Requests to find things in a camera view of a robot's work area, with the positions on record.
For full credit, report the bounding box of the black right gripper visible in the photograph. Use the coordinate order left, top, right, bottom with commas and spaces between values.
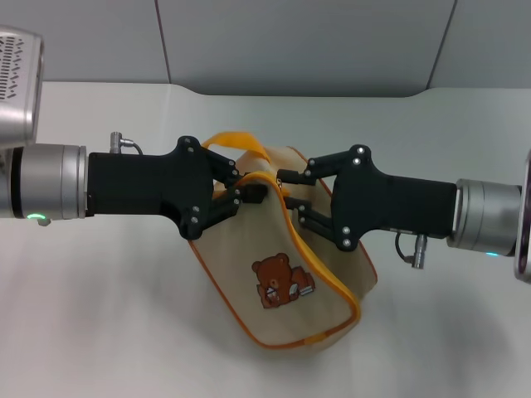
276, 144, 458, 253

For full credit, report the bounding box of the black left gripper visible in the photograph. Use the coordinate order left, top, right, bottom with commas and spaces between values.
86, 135, 269, 242

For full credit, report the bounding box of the beige bear-print food bag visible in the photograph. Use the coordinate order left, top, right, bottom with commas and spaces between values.
188, 131, 379, 349

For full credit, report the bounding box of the right gripper cable connector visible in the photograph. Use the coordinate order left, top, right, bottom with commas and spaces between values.
393, 231, 429, 269

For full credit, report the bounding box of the gripper cable connector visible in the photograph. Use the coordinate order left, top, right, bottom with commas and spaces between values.
393, 231, 429, 269
108, 131, 144, 157

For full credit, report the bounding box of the left gripper cable connector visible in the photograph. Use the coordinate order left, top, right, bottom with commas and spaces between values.
108, 131, 144, 157

